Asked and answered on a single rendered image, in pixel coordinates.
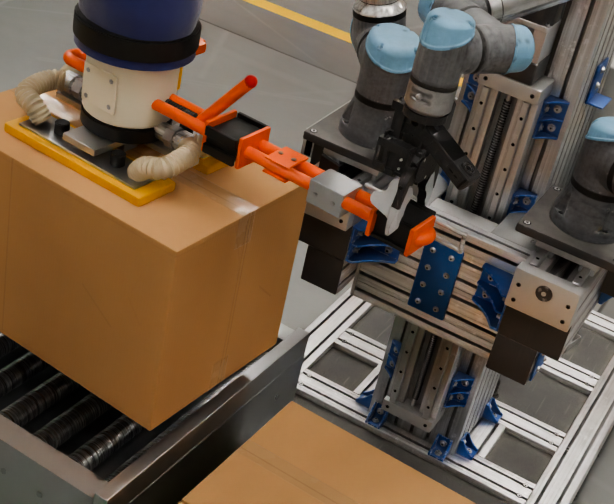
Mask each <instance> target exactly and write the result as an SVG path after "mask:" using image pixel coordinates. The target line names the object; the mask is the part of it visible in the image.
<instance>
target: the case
mask: <svg viewBox="0 0 614 504"><path fill-rule="evenodd" d="M16 88H17V87H16ZM16 88H13V89H10V90H7V91H3V92H0V332H1V333H3V334H4V335H6V336H7V337H9V338H10V339H12V340H13V341H15V342H16V343H18V344H19V345H21V346H22V347H24V348H25V349H27V350H28V351H30V352H32V353H33V354H35V355H36V356H38V357H39V358H41V359H42V360H44V361H45V362H47V363H48V364H50V365H51V366H53V367H54V368H56V369H57V370H59V371H60V372H62V373H63V374H65V375H66V376H68V377H69V378H71V379H72V380H74V381H75V382H77V383H78V384H80V385H81V386H83V387H84V388H86V389H87V390H89V391H90V392H92V393H93V394H95V395H96V396H98V397H99V398H101V399H102V400H104V401H105V402H107V403H108V404H110V405H111V406H113V407H114V408H116V409H117V410H119V411H120V412H122V413H123V414H125V415H126V416H128V417H129V418H131V419H132V420H134V421H135V422H137V423H138V424H140V425H141V426H143V427H144V428H146V429H147V430H149V431H151V430H152V429H154V428H155V427H157V426H158V425H159V424H161V423H162V422H164V421H165V420H167V419H168V418H170V417H171V416H172V415H174V414H175V413H177V412H178V411H180V410H181V409H183V408H184V407H185V406H187V405H188V404H190V403H191V402H193V401H194V400H196V399H197V398H198V397H200V396H201V395H203V394H204V393H206V392H207V391H209V390H210V389H211V388H213V387H214V386H216V385H217V384H219V383H220V382H222V381H223V380H225V379H226V378H227V377H229V376H230V375H232V374H233V373H235V372H236V371H238V370H239V369H240V368H242V367H243V366H245V365H246V364H248V363H249V362H251V361H252V360H253V359H255V358H256V357H258V356H259V355H261V354H262V353H264V352H265V351H266V350H268V349H269V348H271V347H272V346H274V345H275V344H276V342H277V338H278V333H279V328H280V324H281V319H282V315H283V310H284V305H285V301H286V296H287V291H288V287H289V282H290V277H291V273H292V268H293V263H294V259H295V254H296V249H297V245H298V240H299V236H300V231H301V226H302V222H303V217H304V212H305V208H306V203H307V201H306V197H307V193H308V190H306V189H304V188H303V187H301V186H299V185H297V184H295V183H293V182H291V181H288V182H286V183H284V182H282V181H280V180H278V179H276V178H274V177H272V176H271V175H269V174H267V173H265V172H263V171H262V170H263V169H265V168H264V167H262V166H260V165H258V164H257V163H255V162H252V163H250V164H248V165H246V166H244V167H242V168H240V169H236V168H235V162H236V161H235V162H234V166H233V167H230V166H229V165H227V166H225V167H223V168H221V169H218V170H216V171H214V172H212V173H210V174H204V173H203V172H201V171H199V170H197V169H195V168H193V167H191V168H188V169H187V170H185V171H184V172H182V173H181V174H178V175H177V176H173V178H169V179H170V180H172V181H174V182H175V189H174V190H173V191H171V192H169V193H167V194H165V195H163V196H161V197H158V198H156V199H154V200H152V201H150V202H148V203H146V204H144V205H141V206H139V207H138V206H135V205H134V204H132V203H130V202H128V201H127V200H125V199H123V198H121V197H119V196H118V195H116V194H114V193H112V192H111V191H109V190H107V189H105V188H104V187H102V186H100V185H98V184H97V183H95V182H93V181H91V180H90V179H88V178H86V177H84V176H83V175H81V174H79V173H77V172H76V171H74V170H72V169H70V168H68V167H67V166H65V165H63V164H61V163H60V162H58V161H56V160H54V159H53V158H51V157H49V156H47V155H46V154H44V153H42V152H40V151H39V150H37V149H35V148H33V147H32V146H30V145H28V144H26V143H25V142H23V141H21V140H19V139H17V138H16V137H14V136H12V135H10V134H9V133H7V132H5V130H4V124H5V123H6V122H8V121H11V120H14V119H17V118H20V117H23V116H26V115H27V113H26V112H25V111H24V110H23V109H22V108H21V107H20V106H19V104H18V103H17V102H16V96H15V90H16ZM56 92H57V89H56V91H54V90H53V91H48V92H45V93H43V94H42V95H40V97H41V98H42V99H43V100H44V103H45V104H46V107H47V108H49V112H51V114H52V115H54V116H56V117H58V118H60V119H66V120H68V121H69V122H70V125H72V126H74V127H76V128H78V127H80V126H83V124H82V122H81V119H80V115H81V110H79V109H77V108H76V107H74V106H72V105H70V104H68V103H66V102H64V101H63V100H61V99H59V98H57V97H56Z"/></svg>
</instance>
